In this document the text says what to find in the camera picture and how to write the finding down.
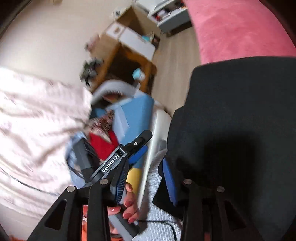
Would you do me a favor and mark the black knit garment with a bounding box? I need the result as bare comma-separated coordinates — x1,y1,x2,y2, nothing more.
153,57,295,240

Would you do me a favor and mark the person's left hand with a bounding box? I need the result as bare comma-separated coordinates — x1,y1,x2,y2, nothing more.
107,183,139,235

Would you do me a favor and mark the blue box with clothes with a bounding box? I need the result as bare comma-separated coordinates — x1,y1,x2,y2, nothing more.
65,79,154,188

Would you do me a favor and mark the wooden desk cabinet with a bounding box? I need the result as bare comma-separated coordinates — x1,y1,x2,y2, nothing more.
89,6,160,94

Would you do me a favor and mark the pink bed with sheet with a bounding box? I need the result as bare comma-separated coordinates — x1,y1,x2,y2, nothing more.
185,1,295,64

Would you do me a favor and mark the white left nightstand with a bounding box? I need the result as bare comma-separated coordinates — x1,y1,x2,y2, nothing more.
134,0,190,33

